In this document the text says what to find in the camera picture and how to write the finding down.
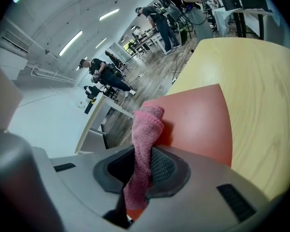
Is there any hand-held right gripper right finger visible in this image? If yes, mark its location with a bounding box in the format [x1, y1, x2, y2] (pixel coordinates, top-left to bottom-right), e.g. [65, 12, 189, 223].
[132, 145, 270, 232]

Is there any red mat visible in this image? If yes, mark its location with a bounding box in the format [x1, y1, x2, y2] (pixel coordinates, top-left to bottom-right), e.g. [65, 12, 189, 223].
[126, 83, 233, 223]

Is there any white floor cable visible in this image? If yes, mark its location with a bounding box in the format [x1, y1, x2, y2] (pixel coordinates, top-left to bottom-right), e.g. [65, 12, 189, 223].
[145, 48, 193, 84]

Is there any red cloth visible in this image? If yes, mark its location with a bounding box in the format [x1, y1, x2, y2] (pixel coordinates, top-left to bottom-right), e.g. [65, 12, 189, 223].
[123, 105, 165, 210]

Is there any black flat box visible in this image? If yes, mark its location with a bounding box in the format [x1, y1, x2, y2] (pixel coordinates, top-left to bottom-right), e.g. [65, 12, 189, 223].
[84, 98, 97, 115]

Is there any ceiling light strip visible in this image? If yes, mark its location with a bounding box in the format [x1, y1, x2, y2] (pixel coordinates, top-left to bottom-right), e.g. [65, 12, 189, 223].
[59, 30, 83, 57]
[99, 8, 120, 21]
[95, 37, 107, 49]

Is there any white ceiling air conditioner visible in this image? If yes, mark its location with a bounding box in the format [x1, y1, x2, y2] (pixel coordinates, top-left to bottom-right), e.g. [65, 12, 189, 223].
[0, 28, 29, 55]

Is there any white grid top table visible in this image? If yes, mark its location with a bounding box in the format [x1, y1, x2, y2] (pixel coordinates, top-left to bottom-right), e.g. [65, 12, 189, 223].
[74, 92, 135, 154]

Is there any dark top white-legged table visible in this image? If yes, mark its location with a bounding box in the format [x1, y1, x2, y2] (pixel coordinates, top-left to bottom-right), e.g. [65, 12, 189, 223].
[135, 30, 165, 55]

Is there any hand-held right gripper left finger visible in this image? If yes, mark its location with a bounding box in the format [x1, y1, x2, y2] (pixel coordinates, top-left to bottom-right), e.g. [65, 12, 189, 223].
[33, 144, 136, 232]

